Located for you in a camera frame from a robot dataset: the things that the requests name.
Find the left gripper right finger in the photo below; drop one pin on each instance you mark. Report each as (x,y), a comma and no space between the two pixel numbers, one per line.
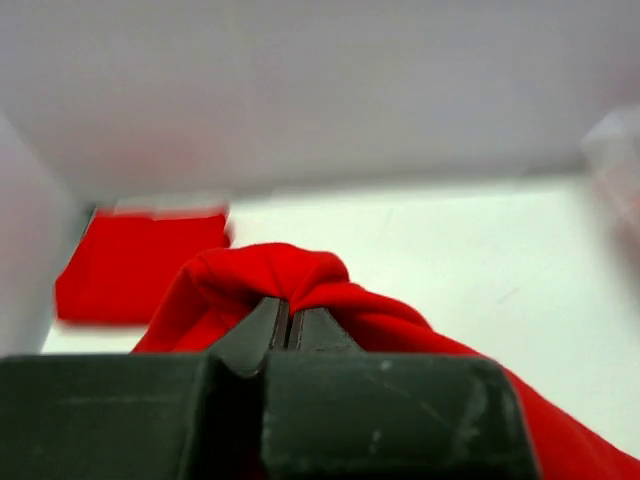
(317,331)

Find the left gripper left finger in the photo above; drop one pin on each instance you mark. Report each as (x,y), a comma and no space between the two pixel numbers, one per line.
(244,347)

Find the white plastic basket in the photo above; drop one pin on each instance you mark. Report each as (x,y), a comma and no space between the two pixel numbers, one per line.
(611,149)

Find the folded red t shirt stack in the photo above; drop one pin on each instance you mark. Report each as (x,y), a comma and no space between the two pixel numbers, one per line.
(126,261)

